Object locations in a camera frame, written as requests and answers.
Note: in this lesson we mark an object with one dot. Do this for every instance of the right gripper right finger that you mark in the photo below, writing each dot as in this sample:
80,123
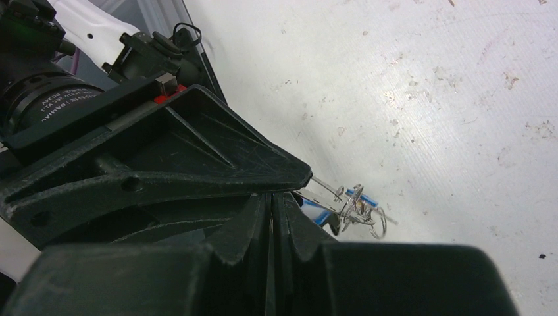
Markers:
318,275

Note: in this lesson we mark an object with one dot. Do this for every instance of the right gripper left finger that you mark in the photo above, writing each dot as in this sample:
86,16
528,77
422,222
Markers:
204,257

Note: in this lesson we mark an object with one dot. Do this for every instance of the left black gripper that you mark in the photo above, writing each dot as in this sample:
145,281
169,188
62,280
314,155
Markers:
104,164

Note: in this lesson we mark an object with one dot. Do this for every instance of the silver key with blue tag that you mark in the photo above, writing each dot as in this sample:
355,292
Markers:
316,213

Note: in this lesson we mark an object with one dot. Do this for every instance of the perforated metal keyring disc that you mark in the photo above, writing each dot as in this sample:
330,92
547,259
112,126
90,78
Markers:
347,210

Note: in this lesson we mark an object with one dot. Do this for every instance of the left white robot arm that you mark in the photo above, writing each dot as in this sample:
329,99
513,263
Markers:
80,39

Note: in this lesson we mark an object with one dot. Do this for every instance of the blue key tag on disc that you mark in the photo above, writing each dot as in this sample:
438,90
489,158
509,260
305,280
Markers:
363,197

